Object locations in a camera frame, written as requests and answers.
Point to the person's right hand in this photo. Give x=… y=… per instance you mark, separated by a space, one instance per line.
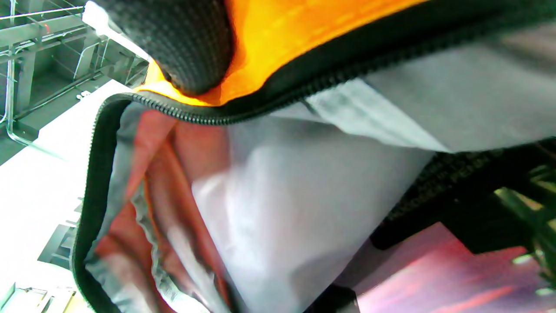
x=182 y=39

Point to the orange and blue school bag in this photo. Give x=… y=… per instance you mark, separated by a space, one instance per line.
x=282 y=195

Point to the sunset cover notebook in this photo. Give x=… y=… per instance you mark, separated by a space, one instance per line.
x=456 y=278

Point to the grey metal frame structure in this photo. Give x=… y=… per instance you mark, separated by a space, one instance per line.
x=39 y=43

